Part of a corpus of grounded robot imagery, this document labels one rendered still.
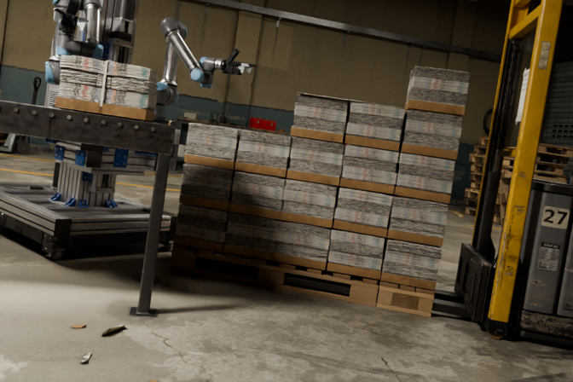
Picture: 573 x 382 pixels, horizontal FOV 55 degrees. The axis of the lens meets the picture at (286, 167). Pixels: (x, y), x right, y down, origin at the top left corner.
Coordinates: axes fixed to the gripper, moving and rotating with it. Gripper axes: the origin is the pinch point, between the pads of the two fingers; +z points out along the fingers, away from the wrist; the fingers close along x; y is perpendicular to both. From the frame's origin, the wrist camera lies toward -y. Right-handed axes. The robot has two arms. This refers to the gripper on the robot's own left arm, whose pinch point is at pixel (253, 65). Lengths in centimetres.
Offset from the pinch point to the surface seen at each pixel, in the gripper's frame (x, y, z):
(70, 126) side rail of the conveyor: 145, 30, -26
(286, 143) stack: 47, 39, 38
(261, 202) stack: 52, 72, 30
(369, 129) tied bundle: 41, 25, 81
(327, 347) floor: 126, 107, 85
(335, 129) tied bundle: 43, 28, 63
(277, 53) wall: -623, -18, -164
